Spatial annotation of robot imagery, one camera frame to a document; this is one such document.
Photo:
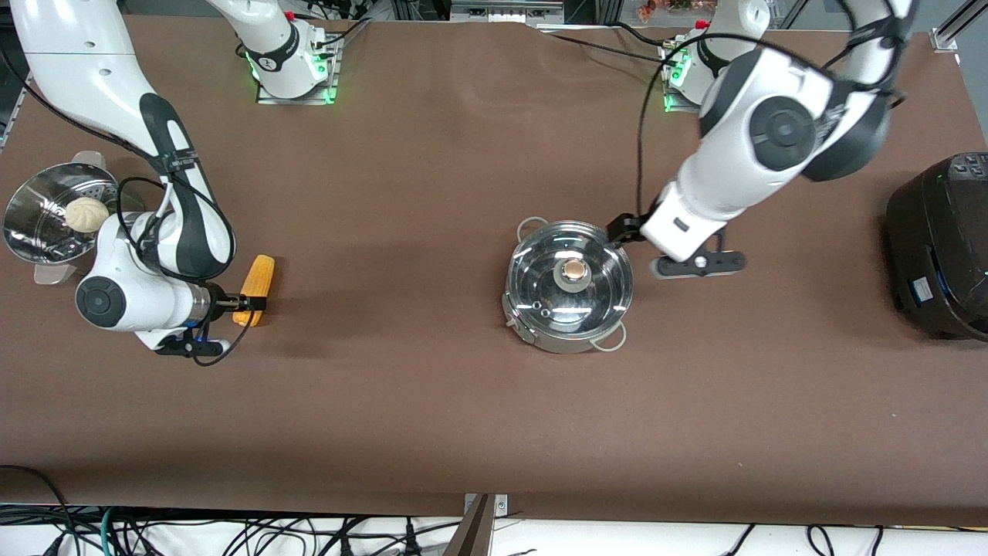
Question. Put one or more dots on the dark metal bar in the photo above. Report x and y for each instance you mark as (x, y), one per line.
(471, 537)

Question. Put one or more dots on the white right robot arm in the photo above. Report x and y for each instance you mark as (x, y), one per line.
(77, 62)

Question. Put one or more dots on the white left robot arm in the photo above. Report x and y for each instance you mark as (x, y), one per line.
(779, 131)

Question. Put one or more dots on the black rice cooker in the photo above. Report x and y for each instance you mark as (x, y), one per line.
(934, 255)

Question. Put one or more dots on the grey background device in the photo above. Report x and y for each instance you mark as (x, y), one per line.
(502, 11)

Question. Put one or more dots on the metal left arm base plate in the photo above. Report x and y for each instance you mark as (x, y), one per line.
(679, 108)

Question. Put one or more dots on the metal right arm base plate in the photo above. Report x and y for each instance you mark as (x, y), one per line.
(266, 98)

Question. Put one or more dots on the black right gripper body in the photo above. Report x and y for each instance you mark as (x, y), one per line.
(224, 302)

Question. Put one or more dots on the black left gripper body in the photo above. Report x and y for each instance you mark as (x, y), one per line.
(624, 228)

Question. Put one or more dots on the steel cooking pot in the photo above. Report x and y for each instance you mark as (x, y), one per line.
(556, 344)

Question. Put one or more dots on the glass pot lid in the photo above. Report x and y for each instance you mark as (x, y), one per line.
(602, 286)

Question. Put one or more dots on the yellow corn cob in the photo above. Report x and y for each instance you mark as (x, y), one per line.
(261, 274)

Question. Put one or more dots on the white steamed bun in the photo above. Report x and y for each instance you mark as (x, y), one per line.
(86, 215)

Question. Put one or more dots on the metal table edge bracket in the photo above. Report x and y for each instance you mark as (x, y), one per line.
(500, 506)

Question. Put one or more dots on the steel steamer pot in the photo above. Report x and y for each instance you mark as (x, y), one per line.
(38, 224)

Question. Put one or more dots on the orange background item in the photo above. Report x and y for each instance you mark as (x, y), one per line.
(656, 8)

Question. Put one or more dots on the brown table cover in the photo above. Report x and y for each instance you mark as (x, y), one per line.
(463, 425)

